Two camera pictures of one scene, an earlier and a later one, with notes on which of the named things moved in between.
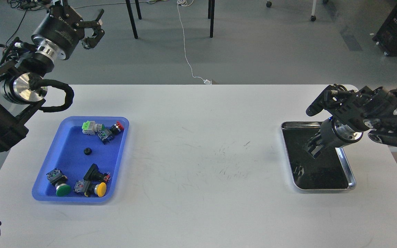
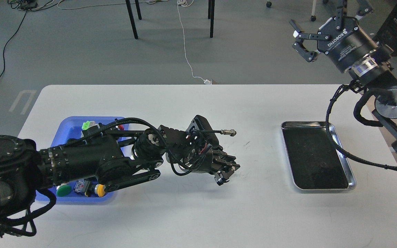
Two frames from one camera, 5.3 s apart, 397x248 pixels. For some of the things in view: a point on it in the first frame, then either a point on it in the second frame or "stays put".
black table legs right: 211,12 stays put
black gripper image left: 63,30 -> 202,159
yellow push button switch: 83,186 stays put
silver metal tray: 330,170 stays put
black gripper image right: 333,133 -> 347,45
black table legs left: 131,16 stays put
